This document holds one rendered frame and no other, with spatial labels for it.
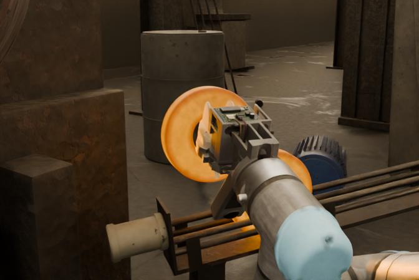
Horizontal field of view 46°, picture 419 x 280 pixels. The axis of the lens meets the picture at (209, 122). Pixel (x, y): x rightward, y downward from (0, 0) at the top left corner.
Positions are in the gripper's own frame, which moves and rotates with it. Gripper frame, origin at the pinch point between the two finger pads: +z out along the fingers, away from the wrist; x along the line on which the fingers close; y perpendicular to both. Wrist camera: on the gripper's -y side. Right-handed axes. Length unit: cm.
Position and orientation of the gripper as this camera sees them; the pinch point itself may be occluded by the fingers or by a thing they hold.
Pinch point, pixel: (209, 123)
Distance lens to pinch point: 78.4
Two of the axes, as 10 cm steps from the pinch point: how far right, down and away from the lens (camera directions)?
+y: 0.9, -8.9, -4.5
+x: -9.4, 0.7, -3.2
